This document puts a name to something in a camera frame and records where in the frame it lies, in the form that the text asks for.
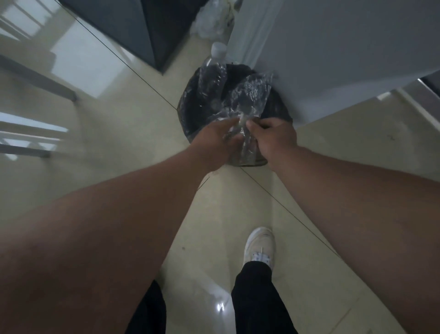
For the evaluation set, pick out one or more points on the person's right hand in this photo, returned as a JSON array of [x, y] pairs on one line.
[[275, 141]]

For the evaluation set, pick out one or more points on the person's left hand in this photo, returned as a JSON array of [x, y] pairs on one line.
[[212, 142]]

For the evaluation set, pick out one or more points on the person's left fingers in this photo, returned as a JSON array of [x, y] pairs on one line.
[[237, 129]]

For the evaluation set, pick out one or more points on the person's right fingers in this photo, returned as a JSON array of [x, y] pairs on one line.
[[253, 130]]

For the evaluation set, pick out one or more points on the clear plastic bag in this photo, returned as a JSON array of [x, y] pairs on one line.
[[213, 19], [245, 106]]

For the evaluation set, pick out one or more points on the person's left forearm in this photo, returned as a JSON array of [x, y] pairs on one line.
[[92, 241]]

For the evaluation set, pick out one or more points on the person's right forearm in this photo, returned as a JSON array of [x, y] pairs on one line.
[[371, 220]]

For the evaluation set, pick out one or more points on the black trash bin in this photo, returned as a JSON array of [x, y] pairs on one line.
[[227, 110]]

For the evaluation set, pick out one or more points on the clear plastic water bottle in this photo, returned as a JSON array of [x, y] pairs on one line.
[[211, 81]]

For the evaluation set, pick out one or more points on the crumpled clear plastic bag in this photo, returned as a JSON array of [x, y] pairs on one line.
[[213, 19]]

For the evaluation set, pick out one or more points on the white sneaker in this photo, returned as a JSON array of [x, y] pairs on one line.
[[258, 247]]

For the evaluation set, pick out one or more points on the white table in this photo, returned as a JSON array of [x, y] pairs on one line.
[[340, 51]]

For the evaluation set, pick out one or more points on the dark grey cabinet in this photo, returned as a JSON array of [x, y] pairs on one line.
[[144, 27]]

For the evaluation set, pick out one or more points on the person's black trouser leg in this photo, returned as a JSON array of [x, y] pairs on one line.
[[148, 309], [259, 299]]

